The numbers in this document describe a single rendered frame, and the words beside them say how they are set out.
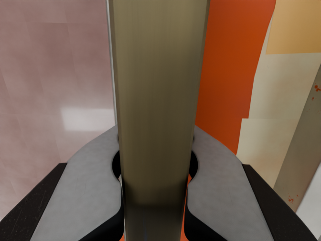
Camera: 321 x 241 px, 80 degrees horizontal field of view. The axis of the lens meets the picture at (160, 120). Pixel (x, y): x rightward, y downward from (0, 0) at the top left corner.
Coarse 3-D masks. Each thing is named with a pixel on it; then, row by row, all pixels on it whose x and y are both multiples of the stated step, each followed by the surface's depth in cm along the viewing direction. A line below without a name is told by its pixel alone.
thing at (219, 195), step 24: (216, 144) 10; (192, 168) 10; (216, 168) 9; (240, 168) 9; (192, 192) 7; (216, 192) 7; (240, 192) 8; (192, 216) 7; (216, 216) 7; (240, 216) 7; (192, 240) 7; (216, 240) 6; (240, 240) 6; (264, 240) 6
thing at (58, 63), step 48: (0, 0) 14; (48, 0) 14; (96, 0) 14; (240, 0) 14; (0, 48) 15; (48, 48) 15; (96, 48) 15; (240, 48) 15; (0, 96) 17; (48, 96) 17; (96, 96) 17; (240, 96) 17
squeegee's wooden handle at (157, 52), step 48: (144, 0) 5; (192, 0) 5; (144, 48) 6; (192, 48) 6; (144, 96) 6; (192, 96) 7; (144, 144) 7; (192, 144) 8; (144, 192) 8; (144, 240) 10
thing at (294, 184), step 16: (320, 80) 16; (320, 96) 16; (304, 112) 17; (320, 112) 16; (304, 128) 17; (320, 128) 16; (304, 144) 17; (320, 144) 16; (288, 160) 19; (304, 160) 17; (320, 160) 16; (288, 176) 19; (304, 176) 17; (320, 176) 16; (288, 192) 19; (304, 192) 17; (320, 192) 17; (304, 208) 18; (320, 208) 18; (320, 224) 19
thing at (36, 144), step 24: (0, 120) 18; (24, 120) 18; (48, 120) 18; (72, 120) 18; (96, 120) 18; (216, 120) 18; (240, 120) 18; (0, 144) 19; (24, 144) 19; (48, 144) 19; (72, 144) 19; (0, 168) 20; (24, 168) 20; (48, 168) 20; (0, 192) 22; (24, 192) 22; (0, 216) 23; (120, 240) 26
